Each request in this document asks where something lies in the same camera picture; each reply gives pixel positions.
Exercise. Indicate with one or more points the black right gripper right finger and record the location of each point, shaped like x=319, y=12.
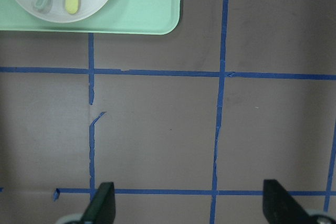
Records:
x=279, y=207

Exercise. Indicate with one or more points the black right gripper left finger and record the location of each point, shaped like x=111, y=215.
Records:
x=102, y=208

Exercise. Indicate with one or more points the green plastic tray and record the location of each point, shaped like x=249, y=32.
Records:
x=153, y=17

